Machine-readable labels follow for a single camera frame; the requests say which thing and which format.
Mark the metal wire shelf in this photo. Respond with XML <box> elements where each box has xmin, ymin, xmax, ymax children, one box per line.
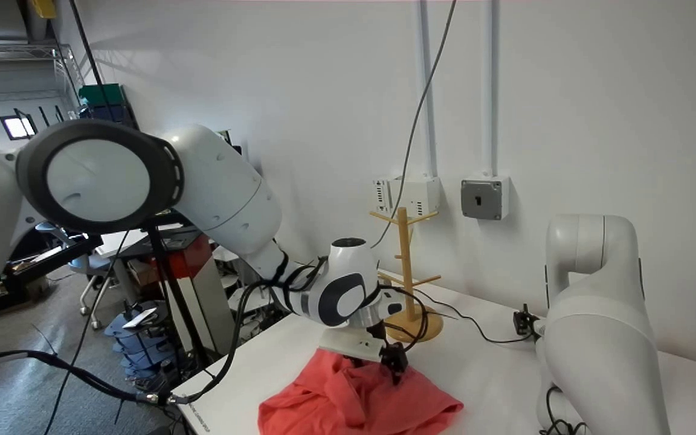
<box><xmin>0</xmin><ymin>33</ymin><xmax>84</xmax><ymax>122</ymax></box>

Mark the white wall conduit pipe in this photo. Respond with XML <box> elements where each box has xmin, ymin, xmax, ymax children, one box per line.
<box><xmin>419</xmin><ymin>0</ymin><xmax>440</xmax><ymax>180</ymax></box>
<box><xmin>484</xmin><ymin>0</ymin><xmax>503</xmax><ymax>180</ymax></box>

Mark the grey junction box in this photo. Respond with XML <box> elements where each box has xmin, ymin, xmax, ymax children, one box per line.
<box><xmin>460</xmin><ymin>177</ymin><xmax>513</xmax><ymax>221</ymax></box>

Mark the wooden mug tree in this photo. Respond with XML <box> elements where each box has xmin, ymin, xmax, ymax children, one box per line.
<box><xmin>368</xmin><ymin>204</ymin><xmax>444</xmax><ymax>346</ymax></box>

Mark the green crate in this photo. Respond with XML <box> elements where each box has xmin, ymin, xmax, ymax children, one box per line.
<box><xmin>77</xmin><ymin>82</ymin><xmax>131</xmax><ymax>114</ymax></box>

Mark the grey hanging cable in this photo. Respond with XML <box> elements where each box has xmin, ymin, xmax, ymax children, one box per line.
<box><xmin>368</xmin><ymin>0</ymin><xmax>462</xmax><ymax>252</ymax></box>

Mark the thin black table cable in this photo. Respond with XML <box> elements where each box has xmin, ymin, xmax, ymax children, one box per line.
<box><xmin>419</xmin><ymin>287</ymin><xmax>525</xmax><ymax>347</ymax></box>

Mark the black cable bundle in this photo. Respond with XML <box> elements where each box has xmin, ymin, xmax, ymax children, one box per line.
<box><xmin>539</xmin><ymin>384</ymin><xmax>589</xmax><ymax>435</ymax></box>

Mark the red sweatshirt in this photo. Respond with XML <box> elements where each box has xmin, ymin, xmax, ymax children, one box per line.
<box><xmin>257</xmin><ymin>346</ymin><xmax>466</xmax><ymax>435</ymax></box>

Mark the white wall box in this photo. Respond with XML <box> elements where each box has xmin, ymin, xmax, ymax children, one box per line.
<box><xmin>399</xmin><ymin>177</ymin><xmax>444</xmax><ymax>220</ymax></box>

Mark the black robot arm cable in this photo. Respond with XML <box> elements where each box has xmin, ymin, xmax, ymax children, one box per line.
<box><xmin>0</xmin><ymin>226</ymin><xmax>433</xmax><ymax>409</ymax></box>

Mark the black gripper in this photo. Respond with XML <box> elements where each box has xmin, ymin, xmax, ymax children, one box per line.
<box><xmin>378</xmin><ymin>324</ymin><xmax>413</xmax><ymax>387</ymax></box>

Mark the black office chair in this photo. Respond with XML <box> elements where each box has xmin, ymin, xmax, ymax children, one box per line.
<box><xmin>0</xmin><ymin>229</ymin><xmax>103</xmax><ymax>303</ymax></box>

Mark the black plug adapter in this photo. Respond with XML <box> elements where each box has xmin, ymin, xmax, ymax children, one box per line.
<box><xmin>513</xmin><ymin>302</ymin><xmax>544</xmax><ymax>342</ymax></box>

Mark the blue bag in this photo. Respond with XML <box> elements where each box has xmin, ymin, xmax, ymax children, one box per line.
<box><xmin>103</xmin><ymin>299</ymin><xmax>173</xmax><ymax>384</ymax></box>

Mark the lit monitor screen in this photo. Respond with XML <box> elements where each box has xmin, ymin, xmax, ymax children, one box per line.
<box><xmin>0</xmin><ymin>111</ymin><xmax>38</xmax><ymax>142</ymax></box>

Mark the red and white cart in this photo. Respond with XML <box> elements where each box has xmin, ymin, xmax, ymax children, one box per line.
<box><xmin>162</xmin><ymin>237</ymin><xmax>242</xmax><ymax>357</ymax></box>

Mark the white wall socket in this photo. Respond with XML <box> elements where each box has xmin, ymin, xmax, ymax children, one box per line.
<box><xmin>371</xmin><ymin>177</ymin><xmax>404</xmax><ymax>215</ymax></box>

